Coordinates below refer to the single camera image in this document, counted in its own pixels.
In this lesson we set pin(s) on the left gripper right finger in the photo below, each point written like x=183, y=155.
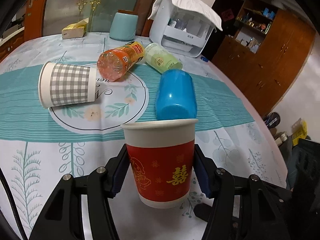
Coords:
x=244, y=208

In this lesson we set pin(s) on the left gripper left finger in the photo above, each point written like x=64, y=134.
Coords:
x=61, y=216

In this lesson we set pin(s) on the red paper cup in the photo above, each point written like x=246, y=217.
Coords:
x=161, y=157

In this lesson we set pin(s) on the blue plastic cup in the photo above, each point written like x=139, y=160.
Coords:
x=176, y=97

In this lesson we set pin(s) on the grey checked paper cup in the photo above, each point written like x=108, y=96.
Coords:
x=62, y=84

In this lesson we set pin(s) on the small blue object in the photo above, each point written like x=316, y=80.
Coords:
x=204, y=59

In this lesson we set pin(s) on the orange plastic bottle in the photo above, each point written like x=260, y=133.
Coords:
x=114, y=63

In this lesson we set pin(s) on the wooden cabinet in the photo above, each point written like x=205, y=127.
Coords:
x=263, y=52

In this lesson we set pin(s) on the pale green plastic bottle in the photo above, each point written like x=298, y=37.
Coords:
x=160, y=59

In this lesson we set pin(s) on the white countertop appliance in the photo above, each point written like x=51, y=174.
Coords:
x=180, y=31

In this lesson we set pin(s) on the yellow tissue box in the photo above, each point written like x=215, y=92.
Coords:
x=75, y=30

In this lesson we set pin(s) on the teal ceramic canister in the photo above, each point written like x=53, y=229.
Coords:
x=124, y=24

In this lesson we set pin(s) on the white cloth on appliance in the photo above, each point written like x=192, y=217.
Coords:
x=191, y=5

